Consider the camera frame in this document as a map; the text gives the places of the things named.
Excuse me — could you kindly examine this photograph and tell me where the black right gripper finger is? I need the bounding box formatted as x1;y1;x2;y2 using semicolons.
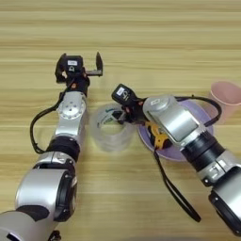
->
112;110;128;125

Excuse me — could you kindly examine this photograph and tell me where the pink plastic cup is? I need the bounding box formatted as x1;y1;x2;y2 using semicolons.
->
205;80;241;125

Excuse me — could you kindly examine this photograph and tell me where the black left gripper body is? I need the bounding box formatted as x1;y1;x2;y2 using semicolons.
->
64;69;104;96

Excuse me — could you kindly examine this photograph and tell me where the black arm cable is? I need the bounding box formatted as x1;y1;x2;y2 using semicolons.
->
29;87;69;155
173;95;223;128

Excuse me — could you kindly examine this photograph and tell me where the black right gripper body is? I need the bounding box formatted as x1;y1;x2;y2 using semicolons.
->
121;97;149;125

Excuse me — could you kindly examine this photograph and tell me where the purple round plate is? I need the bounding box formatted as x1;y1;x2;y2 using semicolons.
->
137;98;217;163

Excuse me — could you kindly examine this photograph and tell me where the yellow tape measure with strap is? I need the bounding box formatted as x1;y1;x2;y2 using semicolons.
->
144;120;202;223

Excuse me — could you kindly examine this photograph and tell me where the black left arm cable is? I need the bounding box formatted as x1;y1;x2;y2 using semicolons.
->
29;87;69;155

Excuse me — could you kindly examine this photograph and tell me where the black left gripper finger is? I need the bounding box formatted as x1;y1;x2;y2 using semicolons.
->
95;51;104;72
55;53;68;85

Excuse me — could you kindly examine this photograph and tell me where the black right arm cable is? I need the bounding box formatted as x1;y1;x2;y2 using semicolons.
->
173;95;223;128

